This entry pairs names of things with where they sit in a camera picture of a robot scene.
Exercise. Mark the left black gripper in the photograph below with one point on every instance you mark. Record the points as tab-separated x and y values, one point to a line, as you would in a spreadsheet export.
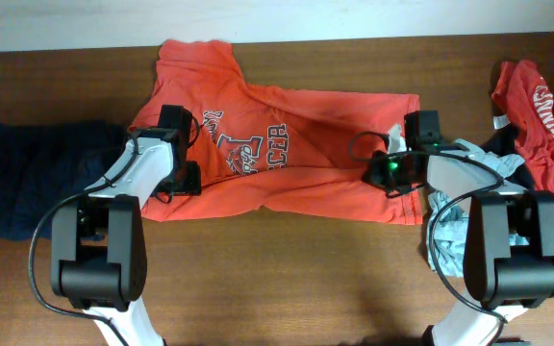
191	185

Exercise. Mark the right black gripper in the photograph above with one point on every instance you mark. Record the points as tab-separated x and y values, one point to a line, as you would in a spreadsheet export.
374	175

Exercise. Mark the orange McKinney Boyd soccer shirt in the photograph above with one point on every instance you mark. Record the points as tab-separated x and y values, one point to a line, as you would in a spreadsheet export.
287	150

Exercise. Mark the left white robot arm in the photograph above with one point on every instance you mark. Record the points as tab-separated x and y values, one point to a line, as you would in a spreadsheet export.
98	251

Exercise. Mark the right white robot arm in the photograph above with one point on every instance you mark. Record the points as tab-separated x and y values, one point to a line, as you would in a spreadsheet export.
509	249

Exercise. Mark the light grey-blue shirt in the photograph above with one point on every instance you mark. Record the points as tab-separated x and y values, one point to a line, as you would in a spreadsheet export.
450	231

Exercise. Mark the folded navy blue garment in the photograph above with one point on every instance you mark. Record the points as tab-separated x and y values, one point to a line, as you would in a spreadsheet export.
41	165

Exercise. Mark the red McKinney shirt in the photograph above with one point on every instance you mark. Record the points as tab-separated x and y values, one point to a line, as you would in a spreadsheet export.
524	96

